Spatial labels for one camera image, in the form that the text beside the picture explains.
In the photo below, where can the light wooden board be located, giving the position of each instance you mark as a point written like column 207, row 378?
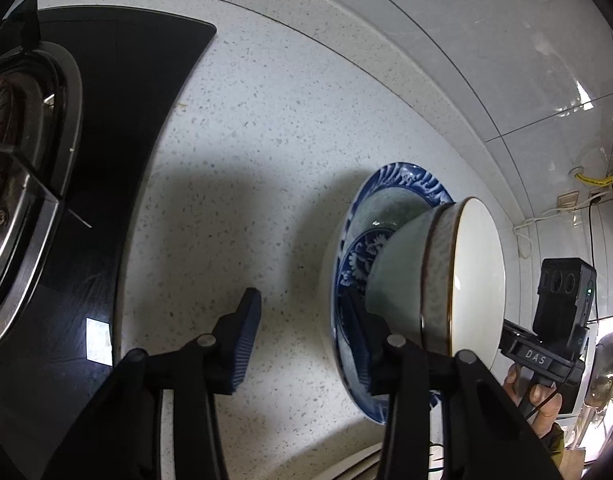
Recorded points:
column 576, row 465

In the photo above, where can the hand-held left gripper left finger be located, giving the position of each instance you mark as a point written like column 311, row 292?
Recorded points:
column 246, row 340

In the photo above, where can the person's right hand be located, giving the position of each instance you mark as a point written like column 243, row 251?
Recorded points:
column 544, row 402

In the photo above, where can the beige wall socket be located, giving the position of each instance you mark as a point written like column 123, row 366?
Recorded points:
column 567, row 200

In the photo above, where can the celadon green bowl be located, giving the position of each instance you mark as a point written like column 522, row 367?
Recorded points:
column 396, row 270

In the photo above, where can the black glass gas stove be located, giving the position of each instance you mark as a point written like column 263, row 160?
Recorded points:
column 126, row 110

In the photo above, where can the speckled bowl with white inside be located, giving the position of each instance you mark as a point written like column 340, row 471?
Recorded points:
column 476, row 280

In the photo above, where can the person's right forearm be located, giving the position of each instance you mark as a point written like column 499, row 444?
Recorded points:
column 554, row 450

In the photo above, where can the blue floral plate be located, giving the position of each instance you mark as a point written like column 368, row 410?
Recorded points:
column 356, row 260

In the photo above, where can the black pan support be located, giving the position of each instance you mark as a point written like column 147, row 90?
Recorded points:
column 24, row 25

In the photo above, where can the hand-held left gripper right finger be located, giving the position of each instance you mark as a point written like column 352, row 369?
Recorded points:
column 366, row 375

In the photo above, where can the steel pot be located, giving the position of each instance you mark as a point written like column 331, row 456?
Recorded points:
column 606, row 370

